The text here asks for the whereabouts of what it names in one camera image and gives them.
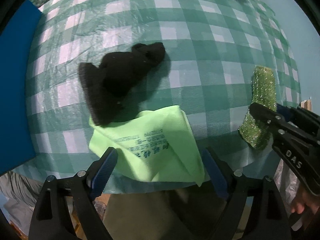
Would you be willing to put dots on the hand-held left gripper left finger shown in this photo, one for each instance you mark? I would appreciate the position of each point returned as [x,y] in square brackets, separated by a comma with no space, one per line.
[105,172]

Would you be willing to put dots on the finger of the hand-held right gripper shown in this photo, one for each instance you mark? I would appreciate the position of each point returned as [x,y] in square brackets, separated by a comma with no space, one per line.
[305,120]
[268,118]

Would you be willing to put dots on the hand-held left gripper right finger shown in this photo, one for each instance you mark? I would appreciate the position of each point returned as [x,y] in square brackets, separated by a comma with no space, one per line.
[216,177]

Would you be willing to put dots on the green sparkly scrub cloth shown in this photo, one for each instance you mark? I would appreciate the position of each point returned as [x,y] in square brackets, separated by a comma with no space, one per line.
[262,87]

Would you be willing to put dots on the neon green cloth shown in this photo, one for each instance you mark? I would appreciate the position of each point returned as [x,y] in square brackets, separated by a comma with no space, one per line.
[155,140]

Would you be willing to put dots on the person's right hand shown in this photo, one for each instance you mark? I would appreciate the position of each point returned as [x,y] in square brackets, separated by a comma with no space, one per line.
[300,206]

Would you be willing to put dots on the person's olive trousers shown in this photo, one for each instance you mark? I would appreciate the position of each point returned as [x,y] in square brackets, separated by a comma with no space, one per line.
[150,217]

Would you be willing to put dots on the grey quilt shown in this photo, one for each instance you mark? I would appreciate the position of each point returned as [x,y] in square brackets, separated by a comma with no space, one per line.
[20,195]

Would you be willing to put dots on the black sock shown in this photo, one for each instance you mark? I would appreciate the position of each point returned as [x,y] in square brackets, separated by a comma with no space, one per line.
[120,75]

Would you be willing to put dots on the green checkered tablecloth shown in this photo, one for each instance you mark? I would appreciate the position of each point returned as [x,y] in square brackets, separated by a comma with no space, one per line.
[200,42]

